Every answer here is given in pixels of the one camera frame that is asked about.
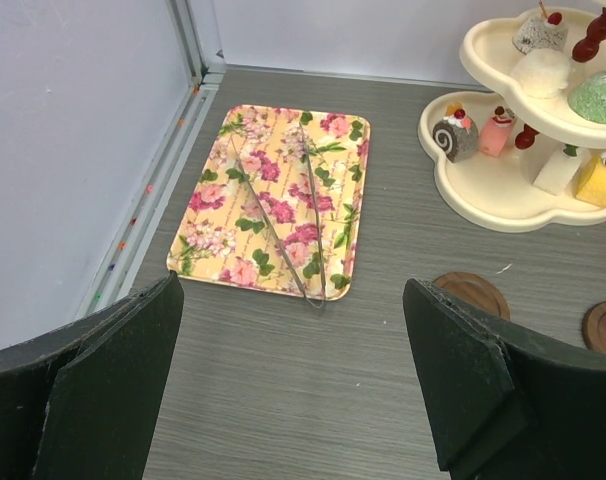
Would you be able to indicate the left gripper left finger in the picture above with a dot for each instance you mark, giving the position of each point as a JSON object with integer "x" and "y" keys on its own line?
{"x": 82, "y": 401}

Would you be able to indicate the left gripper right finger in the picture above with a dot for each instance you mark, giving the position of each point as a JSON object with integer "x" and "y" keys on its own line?
{"x": 504, "y": 401}

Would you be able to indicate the wooden coaster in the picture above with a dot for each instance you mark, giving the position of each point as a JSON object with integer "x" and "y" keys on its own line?
{"x": 594, "y": 328}
{"x": 475, "y": 290}

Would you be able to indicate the white cake slice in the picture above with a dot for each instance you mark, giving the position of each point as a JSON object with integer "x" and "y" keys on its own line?
{"x": 559, "y": 169}

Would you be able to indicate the yellow cake slice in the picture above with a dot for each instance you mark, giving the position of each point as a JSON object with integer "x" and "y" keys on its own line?
{"x": 591, "y": 186}

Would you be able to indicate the pink swirl roll cake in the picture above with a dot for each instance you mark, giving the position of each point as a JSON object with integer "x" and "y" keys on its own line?
{"x": 496, "y": 131}

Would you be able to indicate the chocolate swirl roll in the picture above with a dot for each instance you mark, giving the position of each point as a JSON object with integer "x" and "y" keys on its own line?
{"x": 456, "y": 134}

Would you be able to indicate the metal tongs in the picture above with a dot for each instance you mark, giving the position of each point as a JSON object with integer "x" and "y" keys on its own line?
{"x": 296, "y": 242}

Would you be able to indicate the green round dessert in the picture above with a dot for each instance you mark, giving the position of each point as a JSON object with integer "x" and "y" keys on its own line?
{"x": 588, "y": 100}

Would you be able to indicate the white round dessert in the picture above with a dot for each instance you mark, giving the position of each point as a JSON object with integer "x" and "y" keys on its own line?
{"x": 542, "y": 73}

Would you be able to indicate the white cupcake with cherry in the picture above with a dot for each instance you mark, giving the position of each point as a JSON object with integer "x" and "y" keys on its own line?
{"x": 544, "y": 30}

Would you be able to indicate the cream three-tier stand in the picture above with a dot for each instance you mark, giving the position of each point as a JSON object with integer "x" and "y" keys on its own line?
{"x": 497, "y": 193}

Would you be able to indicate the floral dessert tray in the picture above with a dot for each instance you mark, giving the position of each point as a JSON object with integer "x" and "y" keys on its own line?
{"x": 217, "y": 242}

